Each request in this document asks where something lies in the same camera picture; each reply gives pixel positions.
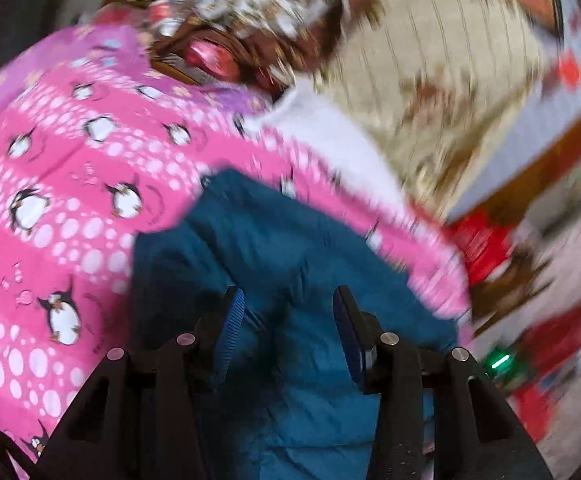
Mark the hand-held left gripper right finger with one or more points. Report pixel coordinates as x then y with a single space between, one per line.
348 335

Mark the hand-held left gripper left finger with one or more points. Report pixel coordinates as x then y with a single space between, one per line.
233 330

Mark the teal puffer jacket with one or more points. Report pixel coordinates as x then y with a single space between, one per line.
295 260

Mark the red cloth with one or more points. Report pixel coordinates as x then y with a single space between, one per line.
560 340

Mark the red shopping bag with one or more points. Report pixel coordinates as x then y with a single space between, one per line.
480 245

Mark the white pillow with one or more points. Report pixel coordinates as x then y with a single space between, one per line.
335 135

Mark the pink penguin print blanket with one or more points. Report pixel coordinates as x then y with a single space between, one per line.
70 185

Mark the pink shiny bag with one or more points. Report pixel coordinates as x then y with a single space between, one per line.
213 57

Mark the cream floral quilt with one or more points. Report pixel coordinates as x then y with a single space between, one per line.
445 60

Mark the brown floral quilt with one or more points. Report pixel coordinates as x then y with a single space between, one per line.
295 45

